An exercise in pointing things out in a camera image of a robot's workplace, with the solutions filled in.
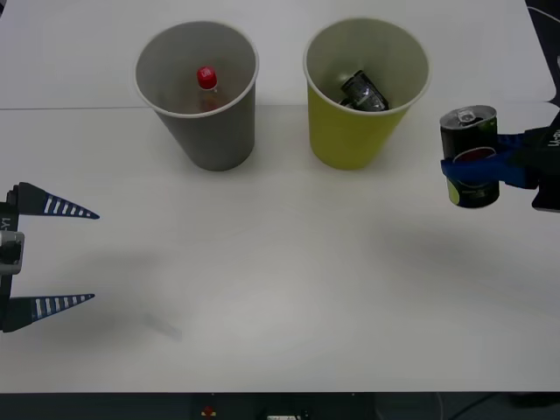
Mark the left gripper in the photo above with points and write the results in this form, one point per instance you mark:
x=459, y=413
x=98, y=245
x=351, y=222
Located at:
x=8, y=219

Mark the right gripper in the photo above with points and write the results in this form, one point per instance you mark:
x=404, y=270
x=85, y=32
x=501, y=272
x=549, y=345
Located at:
x=544, y=166

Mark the black can with red print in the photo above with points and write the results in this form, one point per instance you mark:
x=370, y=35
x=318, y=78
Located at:
x=470, y=135

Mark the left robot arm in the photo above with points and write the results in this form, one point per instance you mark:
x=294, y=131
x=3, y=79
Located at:
x=10, y=253

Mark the black crumpled can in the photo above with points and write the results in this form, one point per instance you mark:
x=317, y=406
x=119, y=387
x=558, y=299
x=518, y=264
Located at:
x=363, y=91

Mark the yellow-green plastic bin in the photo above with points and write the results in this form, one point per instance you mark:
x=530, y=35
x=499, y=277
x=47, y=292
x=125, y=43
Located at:
x=345, y=135

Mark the grey plastic bin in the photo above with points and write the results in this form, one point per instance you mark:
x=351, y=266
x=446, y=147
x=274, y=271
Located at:
x=219, y=135

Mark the red-capped plastic bottle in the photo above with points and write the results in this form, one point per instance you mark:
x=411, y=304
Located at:
x=206, y=78

